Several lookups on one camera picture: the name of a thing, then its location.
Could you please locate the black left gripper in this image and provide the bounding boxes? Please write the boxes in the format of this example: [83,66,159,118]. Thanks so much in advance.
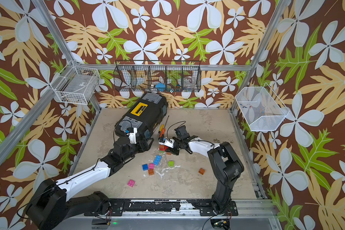
[122,136,153,163]

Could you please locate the orange handled screwdriver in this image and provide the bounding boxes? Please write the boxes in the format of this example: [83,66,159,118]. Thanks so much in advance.
[159,128,165,139]

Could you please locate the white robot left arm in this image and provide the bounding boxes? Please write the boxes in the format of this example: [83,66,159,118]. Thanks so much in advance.
[24,128,153,230]

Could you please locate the magenta lego brick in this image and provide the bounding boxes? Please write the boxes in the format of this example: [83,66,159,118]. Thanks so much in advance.
[127,180,136,187]

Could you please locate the white wire basket right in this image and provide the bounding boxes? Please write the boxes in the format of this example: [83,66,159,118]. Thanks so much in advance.
[235,85,290,132]

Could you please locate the light blue long lego brick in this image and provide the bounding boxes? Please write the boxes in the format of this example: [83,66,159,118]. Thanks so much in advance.
[153,155,162,165]

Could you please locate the dark blue lego brick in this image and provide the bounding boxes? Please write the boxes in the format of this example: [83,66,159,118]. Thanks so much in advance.
[142,164,149,171]

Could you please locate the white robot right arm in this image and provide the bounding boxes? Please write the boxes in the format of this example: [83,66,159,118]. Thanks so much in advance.
[159,125,244,214]

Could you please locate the red long lego brick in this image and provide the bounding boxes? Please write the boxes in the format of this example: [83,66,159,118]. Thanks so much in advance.
[159,144,169,152]

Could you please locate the blue object in basket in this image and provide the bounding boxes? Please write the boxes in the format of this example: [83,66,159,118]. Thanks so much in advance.
[155,83,166,92]

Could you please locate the black toolbox with yellow label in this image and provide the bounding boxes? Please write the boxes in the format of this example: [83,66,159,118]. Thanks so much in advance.
[115,92,168,137]

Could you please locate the white wire basket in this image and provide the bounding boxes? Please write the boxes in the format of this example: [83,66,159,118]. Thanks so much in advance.
[235,85,290,132]
[52,61,100,105]

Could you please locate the black wire basket back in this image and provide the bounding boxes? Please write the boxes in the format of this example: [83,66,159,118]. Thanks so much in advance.
[113,60,202,93]

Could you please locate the black mounting rail base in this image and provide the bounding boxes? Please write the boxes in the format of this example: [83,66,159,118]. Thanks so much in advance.
[103,198,239,217]

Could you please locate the white wire basket left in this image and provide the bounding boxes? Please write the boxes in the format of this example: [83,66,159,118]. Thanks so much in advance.
[52,61,100,105]

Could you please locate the yellow handled screwdriver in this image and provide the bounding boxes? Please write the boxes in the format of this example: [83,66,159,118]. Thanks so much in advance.
[158,116,169,134]

